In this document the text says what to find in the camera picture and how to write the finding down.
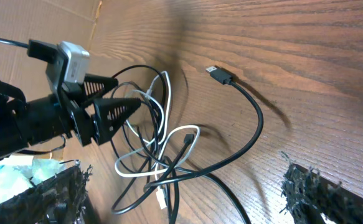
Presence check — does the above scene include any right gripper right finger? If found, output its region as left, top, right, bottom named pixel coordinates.
left=280, top=151, right=363, bottom=223

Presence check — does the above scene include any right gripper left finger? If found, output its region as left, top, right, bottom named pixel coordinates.
left=0, top=164, right=93, bottom=224

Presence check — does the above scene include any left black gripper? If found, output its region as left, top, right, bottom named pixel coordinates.
left=27, top=39, right=141, bottom=146

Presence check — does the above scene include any black cable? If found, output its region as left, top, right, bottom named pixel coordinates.
left=109, top=64, right=265, bottom=224

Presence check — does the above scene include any white cable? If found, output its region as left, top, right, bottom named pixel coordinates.
left=114, top=70, right=201, bottom=210

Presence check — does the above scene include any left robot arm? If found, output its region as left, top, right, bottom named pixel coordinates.
left=0, top=40, right=141, bottom=161

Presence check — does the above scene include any brown cardboard panel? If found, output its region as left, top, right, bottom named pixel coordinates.
left=0, top=0, right=101, bottom=101

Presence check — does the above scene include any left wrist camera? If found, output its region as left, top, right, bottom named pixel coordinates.
left=59, top=41, right=90, bottom=85

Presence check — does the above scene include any left camera cable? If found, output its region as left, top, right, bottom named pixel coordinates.
left=0, top=32, right=31, bottom=50

